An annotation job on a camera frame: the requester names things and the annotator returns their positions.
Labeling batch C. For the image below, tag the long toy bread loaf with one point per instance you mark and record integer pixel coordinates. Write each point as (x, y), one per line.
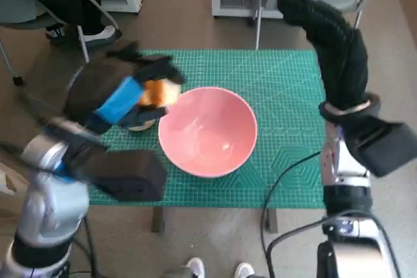
(159, 94)

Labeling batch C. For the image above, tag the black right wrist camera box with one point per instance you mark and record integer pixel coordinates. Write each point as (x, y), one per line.
(384, 151)

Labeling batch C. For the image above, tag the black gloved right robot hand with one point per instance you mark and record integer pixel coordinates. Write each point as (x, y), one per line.
(345, 60)

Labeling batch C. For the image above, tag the green cutting mat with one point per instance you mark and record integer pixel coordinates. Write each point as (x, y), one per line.
(228, 66)

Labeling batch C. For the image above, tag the dark table leg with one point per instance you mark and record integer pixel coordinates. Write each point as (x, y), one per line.
(272, 219)
(159, 221)

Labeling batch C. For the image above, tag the round toy bread bun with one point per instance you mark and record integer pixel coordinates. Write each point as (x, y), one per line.
(143, 126)

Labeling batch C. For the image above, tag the pink bowl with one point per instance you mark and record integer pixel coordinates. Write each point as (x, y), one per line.
(208, 134)

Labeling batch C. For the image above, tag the grey padded chair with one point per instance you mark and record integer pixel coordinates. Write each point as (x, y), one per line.
(19, 11)

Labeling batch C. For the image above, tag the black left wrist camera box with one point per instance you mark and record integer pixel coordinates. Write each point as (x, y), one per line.
(130, 174)

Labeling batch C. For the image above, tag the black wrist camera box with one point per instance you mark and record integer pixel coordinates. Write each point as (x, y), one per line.
(130, 174)
(384, 151)

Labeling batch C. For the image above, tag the person with white shoes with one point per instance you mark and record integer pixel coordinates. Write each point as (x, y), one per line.
(195, 266)

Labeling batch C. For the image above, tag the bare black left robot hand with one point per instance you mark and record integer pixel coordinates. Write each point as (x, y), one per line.
(97, 95)

